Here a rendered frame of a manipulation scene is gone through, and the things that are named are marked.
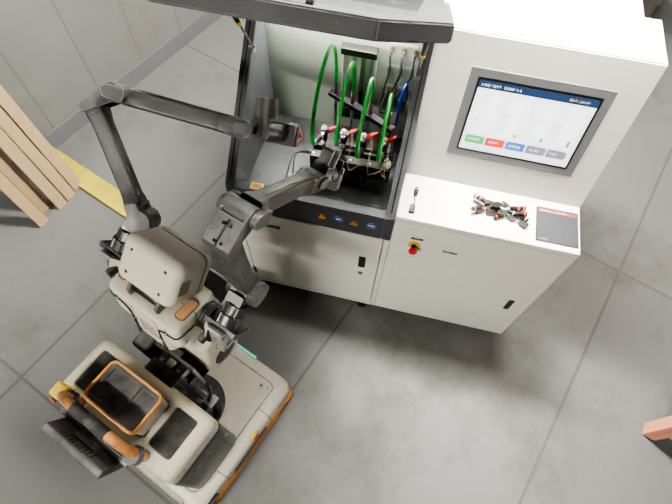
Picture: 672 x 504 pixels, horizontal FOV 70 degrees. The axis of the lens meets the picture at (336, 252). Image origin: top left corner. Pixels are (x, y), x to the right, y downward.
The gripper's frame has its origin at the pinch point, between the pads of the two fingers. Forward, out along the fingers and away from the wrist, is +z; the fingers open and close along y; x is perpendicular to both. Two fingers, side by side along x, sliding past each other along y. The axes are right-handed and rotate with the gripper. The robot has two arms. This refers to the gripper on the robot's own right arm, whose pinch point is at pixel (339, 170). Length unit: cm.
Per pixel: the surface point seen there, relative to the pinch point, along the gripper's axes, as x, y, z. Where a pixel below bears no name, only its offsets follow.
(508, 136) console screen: -47, 26, 33
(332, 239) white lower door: 6, -38, 37
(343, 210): 0.6, -18.9, 20.9
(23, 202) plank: 190, -88, 38
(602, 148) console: -79, 31, 39
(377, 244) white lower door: -14, -33, 38
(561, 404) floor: -123, -94, 90
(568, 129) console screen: -65, 34, 33
